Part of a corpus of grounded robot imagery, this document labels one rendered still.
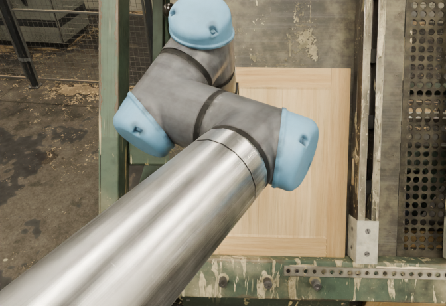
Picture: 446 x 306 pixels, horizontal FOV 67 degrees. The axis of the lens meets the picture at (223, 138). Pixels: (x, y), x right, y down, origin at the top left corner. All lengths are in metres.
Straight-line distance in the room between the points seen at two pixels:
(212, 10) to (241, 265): 0.80
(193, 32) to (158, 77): 0.06
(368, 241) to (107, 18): 0.98
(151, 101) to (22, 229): 2.27
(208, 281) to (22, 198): 1.95
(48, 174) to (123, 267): 2.73
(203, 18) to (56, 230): 2.20
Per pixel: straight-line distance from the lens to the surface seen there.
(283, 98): 1.02
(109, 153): 1.04
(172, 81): 0.38
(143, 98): 0.37
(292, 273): 1.08
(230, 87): 0.49
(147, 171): 1.50
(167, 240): 0.21
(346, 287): 1.14
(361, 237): 1.07
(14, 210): 2.75
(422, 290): 1.22
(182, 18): 0.40
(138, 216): 0.22
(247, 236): 1.06
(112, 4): 1.09
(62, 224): 2.51
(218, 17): 0.40
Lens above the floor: 1.80
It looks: 38 degrees down
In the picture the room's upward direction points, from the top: straight up
